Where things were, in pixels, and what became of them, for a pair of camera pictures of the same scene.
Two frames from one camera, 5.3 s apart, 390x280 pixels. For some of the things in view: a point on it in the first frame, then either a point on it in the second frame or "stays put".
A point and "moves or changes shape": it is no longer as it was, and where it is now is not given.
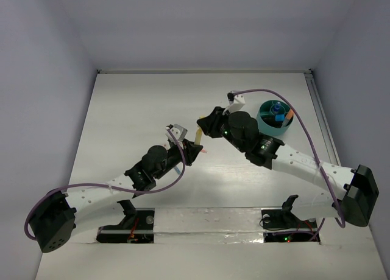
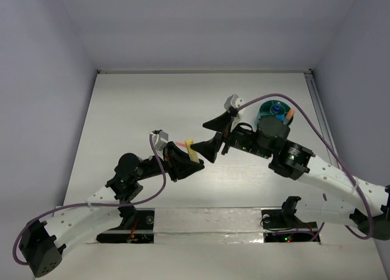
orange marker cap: (290, 114) stays put
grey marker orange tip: (289, 115) stays put
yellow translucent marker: (198, 137) moves or changes shape
